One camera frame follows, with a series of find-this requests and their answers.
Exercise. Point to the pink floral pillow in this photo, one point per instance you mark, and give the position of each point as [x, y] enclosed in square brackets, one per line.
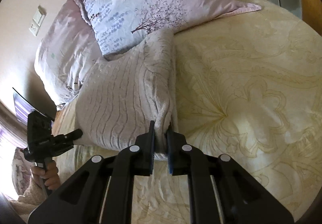
[65, 58]

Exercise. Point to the tree print pillow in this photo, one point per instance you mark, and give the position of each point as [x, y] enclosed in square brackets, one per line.
[140, 0]

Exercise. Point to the yellow patterned bedspread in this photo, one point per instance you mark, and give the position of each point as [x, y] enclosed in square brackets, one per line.
[239, 88]

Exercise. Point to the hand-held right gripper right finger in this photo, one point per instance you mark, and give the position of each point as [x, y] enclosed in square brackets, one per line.
[170, 153]

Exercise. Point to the white fuzzy garment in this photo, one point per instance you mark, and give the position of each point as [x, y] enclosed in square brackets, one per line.
[27, 198]

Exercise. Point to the bright window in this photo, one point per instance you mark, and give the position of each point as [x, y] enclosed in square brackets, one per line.
[6, 153]

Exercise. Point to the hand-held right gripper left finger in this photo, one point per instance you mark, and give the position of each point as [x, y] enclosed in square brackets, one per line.
[151, 149]

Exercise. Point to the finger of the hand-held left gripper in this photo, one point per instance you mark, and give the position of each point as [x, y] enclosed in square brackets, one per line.
[71, 137]

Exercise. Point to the pink patterned cushion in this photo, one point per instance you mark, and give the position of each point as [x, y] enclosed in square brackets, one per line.
[21, 171]

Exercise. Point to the white wall socket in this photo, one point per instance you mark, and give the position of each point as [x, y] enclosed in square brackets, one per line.
[35, 27]

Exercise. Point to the person's left hand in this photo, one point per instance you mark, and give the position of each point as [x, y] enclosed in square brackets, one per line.
[51, 176]

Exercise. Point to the white wall switch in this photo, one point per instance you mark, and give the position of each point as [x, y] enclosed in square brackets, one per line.
[40, 14]

